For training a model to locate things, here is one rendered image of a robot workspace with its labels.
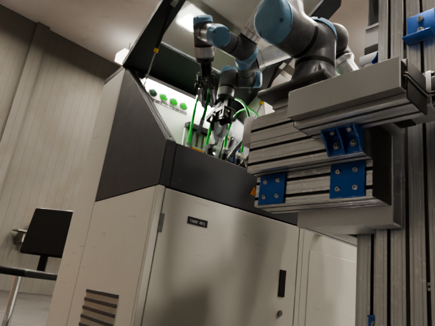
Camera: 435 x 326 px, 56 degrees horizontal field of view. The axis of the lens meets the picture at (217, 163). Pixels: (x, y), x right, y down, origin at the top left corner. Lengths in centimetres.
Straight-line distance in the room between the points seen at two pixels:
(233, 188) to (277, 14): 67
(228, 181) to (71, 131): 1001
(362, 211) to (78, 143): 1059
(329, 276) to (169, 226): 81
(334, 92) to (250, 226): 78
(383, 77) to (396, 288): 50
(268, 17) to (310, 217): 55
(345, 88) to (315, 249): 103
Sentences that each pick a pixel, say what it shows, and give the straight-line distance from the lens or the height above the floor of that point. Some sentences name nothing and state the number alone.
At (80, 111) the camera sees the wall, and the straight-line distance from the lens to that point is 1165.
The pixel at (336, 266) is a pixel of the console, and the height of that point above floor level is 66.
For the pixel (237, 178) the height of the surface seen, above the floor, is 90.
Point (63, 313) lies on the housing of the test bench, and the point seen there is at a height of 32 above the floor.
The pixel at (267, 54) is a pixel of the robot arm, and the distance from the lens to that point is 176.
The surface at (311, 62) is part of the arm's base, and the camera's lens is 120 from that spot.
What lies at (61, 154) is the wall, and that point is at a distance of 1118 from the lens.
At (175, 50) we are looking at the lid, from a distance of 207.
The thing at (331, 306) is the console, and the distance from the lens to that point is 190.
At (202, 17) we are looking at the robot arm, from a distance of 158.
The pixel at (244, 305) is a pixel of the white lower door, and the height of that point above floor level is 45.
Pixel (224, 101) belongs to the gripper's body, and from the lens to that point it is 183.
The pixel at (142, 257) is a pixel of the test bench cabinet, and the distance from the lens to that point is 134.
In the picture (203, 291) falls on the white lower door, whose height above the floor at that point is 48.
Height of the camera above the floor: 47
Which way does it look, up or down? 18 degrees up
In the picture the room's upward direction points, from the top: 8 degrees clockwise
